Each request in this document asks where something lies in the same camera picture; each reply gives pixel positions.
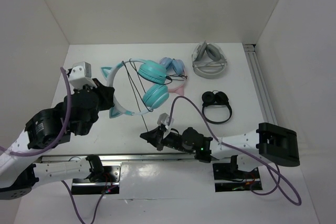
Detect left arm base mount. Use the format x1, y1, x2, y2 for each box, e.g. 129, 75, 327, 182
71, 161, 121, 195

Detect aluminium side rail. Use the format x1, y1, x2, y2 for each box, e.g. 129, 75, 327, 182
243, 44, 278, 125

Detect black headphones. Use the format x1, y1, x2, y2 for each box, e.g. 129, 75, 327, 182
202, 91, 233, 125

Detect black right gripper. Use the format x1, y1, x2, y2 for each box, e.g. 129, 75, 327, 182
140, 125, 193, 154

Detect black teal-headphone cable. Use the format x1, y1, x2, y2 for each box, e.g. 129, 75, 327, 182
124, 60, 174, 133

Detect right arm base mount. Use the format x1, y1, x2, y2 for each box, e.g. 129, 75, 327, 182
212, 155, 263, 193

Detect teal cat-ear headphones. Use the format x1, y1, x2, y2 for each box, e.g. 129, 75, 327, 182
100, 58, 169, 119

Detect aluminium front rail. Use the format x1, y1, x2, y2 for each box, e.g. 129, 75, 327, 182
41, 153, 195, 163

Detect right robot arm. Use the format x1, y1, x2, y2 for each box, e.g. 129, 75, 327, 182
140, 123, 300, 178

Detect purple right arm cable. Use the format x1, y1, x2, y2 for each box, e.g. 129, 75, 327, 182
169, 95, 302, 206

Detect pink blue cat-ear headphones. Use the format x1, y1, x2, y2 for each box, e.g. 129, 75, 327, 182
159, 57, 188, 95

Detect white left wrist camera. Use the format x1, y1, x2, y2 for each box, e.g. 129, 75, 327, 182
68, 61, 97, 90

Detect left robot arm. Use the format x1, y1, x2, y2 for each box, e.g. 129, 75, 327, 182
1, 79, 114, 200

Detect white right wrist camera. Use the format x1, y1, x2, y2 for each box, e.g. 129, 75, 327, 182
157, 113, 174, 132

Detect white grey headphones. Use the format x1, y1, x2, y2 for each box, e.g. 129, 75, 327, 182
192, 41, 228, 79

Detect black pink-headphone cable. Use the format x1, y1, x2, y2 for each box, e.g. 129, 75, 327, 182
167, 73, 190, 82

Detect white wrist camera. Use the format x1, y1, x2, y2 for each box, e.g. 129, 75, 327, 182
68, 61, 97, 90
157, 113, 174, 132

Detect white headphone cable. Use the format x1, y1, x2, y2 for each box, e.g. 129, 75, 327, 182
193, 60, 228, 69

